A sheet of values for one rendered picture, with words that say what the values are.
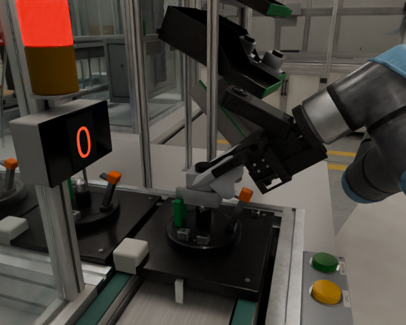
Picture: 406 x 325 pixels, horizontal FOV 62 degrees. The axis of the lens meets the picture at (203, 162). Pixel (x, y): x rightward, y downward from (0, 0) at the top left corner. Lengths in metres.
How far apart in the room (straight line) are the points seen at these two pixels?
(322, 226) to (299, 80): 3.80
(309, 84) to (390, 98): 4.16
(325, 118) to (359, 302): 0.38
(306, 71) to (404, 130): 4.14
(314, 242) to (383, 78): 0.47
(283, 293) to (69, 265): 0.32
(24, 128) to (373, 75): 0.41
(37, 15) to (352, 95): 0.38
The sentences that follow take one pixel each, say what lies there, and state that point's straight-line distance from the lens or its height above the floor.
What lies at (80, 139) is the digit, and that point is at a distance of 0.42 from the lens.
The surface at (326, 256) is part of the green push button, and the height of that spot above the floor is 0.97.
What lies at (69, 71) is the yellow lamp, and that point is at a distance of 0.41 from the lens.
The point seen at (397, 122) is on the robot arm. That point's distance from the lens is 0.48.
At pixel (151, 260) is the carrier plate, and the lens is 0.59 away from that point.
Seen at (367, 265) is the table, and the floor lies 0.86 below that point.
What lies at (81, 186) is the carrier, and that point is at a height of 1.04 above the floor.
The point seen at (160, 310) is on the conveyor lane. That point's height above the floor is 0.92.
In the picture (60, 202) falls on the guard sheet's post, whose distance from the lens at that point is 0.48.
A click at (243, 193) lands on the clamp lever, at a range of 0.57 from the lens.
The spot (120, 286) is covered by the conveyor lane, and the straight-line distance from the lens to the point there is 0.58.
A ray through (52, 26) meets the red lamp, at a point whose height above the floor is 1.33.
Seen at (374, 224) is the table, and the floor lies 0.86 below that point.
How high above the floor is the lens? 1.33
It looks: 22 degrees down
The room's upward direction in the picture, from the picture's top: straight up
